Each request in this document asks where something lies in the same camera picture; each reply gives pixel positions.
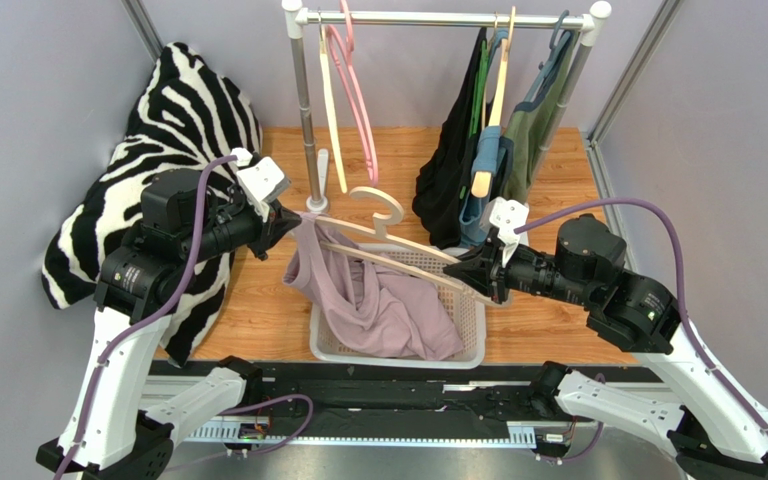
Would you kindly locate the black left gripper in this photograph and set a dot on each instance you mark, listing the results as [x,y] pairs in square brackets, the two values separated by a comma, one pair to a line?
[268,234]

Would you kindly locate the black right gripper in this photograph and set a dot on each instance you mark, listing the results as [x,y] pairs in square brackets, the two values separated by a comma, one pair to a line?
[495,275]

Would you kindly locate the cream white hanger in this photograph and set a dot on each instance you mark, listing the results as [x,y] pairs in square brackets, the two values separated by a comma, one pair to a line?
[330,108]

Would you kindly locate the beige hanger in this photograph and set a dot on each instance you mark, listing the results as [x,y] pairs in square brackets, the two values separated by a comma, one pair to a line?
[381,221]

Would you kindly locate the pink plastic hanger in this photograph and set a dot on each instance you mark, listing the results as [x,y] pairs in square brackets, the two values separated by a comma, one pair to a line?
[341,57]

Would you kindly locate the pink lilac tank top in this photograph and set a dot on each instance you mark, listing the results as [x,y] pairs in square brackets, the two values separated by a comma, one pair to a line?
[369,308]

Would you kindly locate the green hanger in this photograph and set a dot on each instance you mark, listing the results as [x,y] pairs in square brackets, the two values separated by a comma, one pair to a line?
[481,181]

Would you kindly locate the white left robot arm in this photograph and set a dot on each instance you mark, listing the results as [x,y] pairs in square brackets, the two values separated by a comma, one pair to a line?
[109,435]

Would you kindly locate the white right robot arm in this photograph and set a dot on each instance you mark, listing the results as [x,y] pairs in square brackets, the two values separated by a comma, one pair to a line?
[712,429]

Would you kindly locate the wooden hanger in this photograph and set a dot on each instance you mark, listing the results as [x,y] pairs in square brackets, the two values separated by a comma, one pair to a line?
[487,150]

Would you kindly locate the blue ribbed tank top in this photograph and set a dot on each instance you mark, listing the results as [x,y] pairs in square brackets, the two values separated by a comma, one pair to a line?
[471,233]

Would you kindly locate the olive green tank top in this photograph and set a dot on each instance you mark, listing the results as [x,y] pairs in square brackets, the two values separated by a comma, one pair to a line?
[525,133]

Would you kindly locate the blue grey hanger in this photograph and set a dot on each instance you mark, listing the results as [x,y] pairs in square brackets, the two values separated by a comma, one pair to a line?
[561,41]

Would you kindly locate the white plastic laundry basket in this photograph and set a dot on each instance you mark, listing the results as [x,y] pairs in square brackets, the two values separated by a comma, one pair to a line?
[468,316]

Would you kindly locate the zebra striped pillow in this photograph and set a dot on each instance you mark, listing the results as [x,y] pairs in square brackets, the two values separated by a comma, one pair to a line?
[187,116]

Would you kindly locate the white metal clothes rack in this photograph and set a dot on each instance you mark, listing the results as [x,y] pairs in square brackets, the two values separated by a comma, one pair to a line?
[297,17]

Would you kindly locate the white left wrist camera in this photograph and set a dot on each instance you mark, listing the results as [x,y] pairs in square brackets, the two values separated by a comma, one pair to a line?
[261,179]

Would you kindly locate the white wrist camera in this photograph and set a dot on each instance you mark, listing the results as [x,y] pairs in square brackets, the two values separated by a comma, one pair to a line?
[501,217]
[261,179]

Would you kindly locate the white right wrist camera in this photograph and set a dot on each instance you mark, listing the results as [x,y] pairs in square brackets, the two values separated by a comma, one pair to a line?
[501,217]

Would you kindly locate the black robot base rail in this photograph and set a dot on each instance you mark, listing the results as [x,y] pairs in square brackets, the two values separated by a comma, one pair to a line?
[352,403]

